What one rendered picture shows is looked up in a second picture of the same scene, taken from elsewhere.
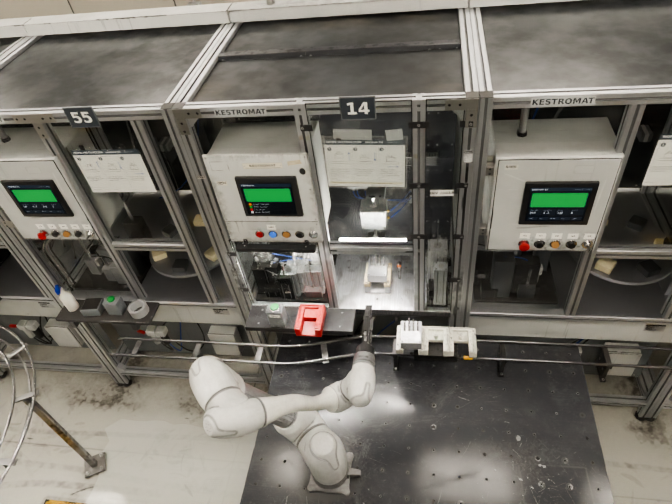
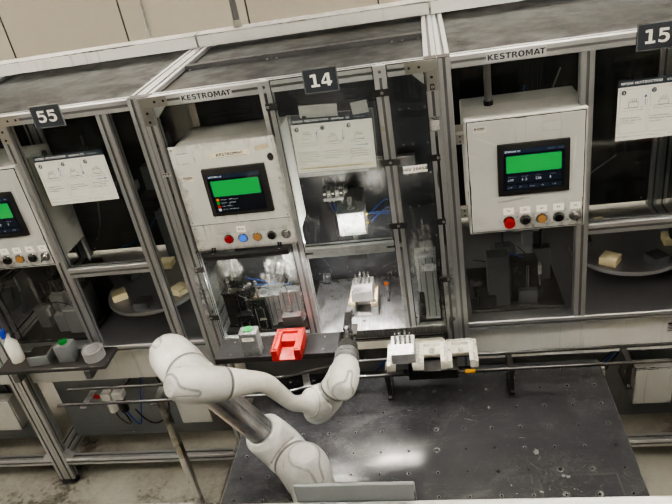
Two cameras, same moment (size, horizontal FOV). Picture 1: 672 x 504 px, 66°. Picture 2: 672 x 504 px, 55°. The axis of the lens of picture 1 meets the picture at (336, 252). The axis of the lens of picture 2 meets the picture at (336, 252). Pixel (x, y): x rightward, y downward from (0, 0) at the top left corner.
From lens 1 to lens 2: 71 cm
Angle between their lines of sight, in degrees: 15
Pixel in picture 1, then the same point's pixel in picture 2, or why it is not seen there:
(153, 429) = not seen: outside the picture
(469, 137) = (433, 102)
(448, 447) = (455, 468)
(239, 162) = (205, 152)
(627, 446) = not seen: outside the picture
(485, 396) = (495, 415)
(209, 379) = (171, 347)
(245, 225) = (213, 229)
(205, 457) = not seen: outside the picture
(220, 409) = (182, 368)
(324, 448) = (305, 456)
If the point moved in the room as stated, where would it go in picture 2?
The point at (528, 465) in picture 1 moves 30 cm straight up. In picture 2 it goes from (549, 477) to (550, 414)
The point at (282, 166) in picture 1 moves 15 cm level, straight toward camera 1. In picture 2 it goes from (249, 152) to (254, 166)
